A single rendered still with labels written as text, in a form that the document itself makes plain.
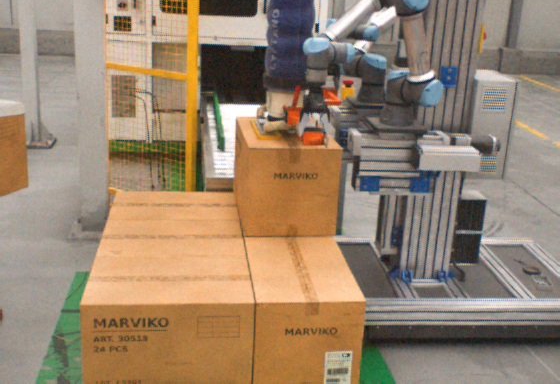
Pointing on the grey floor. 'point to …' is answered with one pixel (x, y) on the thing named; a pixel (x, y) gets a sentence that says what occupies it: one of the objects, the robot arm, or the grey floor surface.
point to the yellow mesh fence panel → (166, 77)
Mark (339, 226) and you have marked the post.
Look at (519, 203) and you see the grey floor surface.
